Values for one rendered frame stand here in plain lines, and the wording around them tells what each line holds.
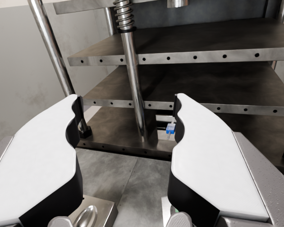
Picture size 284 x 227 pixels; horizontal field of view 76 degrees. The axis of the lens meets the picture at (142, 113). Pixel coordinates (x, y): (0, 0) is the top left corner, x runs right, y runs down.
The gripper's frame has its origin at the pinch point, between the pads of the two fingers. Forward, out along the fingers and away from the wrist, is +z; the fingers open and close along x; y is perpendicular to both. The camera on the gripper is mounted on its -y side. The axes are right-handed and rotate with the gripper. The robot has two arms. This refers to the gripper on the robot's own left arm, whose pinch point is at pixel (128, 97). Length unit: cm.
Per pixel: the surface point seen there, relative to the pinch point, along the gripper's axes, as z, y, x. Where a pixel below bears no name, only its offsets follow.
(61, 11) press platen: 91, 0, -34
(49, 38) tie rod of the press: 84, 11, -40
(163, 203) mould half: 25, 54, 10
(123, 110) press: 113, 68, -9
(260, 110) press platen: 57, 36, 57
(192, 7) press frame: 145, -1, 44
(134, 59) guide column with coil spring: 72, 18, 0
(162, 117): 72, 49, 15
